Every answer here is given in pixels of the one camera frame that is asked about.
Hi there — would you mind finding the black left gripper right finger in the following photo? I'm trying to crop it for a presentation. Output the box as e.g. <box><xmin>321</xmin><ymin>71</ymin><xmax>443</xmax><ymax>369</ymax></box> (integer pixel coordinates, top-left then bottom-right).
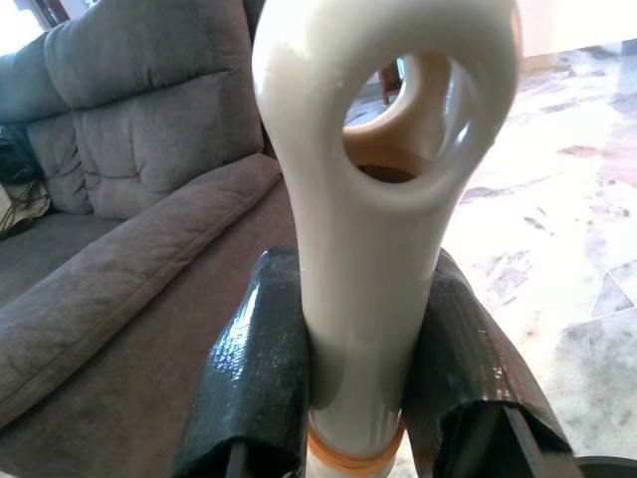
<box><xmin>401</xmin><ymin>248</ymin><xmax>584</xmax><ymax>478</ymax></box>

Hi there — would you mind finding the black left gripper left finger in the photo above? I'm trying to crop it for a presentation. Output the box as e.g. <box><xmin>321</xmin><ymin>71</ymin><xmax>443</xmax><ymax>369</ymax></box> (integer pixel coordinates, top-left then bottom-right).
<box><xmin>171</xmin><ymin>247</ymin><xmax>314</xmax><ymax>478</ymax></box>

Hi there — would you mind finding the white-handled broom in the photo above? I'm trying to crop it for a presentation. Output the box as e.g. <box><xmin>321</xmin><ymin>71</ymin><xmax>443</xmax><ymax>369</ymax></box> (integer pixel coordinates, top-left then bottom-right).
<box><xmin>251</xmin><ymin>0</ymin><xmax>524</xmax><ymax>478</ymax></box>

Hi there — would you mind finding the grey fabric sofa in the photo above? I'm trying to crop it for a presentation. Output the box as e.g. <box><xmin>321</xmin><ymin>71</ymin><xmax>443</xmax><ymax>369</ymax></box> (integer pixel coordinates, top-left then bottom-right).
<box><xmin>0</xmin><ymin>0</ymin><xmax>305</xmax><ymax>478</ymax></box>

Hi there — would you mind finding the black bag with cords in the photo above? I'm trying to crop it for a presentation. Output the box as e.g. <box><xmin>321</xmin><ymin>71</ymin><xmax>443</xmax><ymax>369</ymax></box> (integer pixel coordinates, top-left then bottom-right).
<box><xmin>0</xmin><ymin>122</ymin><xmax>54</xmax><ymax>240</ymax></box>

